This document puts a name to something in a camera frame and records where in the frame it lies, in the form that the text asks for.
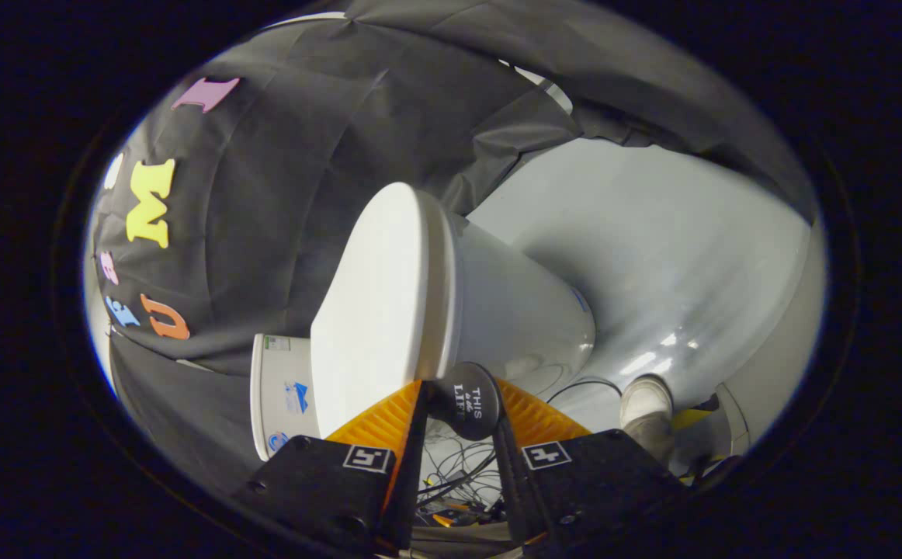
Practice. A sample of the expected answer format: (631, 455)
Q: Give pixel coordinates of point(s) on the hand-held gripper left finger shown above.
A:
(408, 466)

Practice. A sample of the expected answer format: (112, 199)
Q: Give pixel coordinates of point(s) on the white toilet lid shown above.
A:
(373, 310)

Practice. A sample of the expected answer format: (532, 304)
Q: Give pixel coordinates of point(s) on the black backdrop cloth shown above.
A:
(265, 233)

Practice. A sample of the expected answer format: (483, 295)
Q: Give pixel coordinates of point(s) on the person's light shoe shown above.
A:
(645, 396)

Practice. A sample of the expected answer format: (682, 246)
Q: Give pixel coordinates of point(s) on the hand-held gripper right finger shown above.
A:
(515, 481)

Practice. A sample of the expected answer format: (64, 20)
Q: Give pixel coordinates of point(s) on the yellow and black object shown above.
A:
(688, 419)

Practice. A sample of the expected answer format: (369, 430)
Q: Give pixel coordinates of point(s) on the person's trouser leg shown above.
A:
(653, 439)

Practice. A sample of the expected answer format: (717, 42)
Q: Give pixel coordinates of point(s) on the white ceramic toilet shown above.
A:
(513, 310)

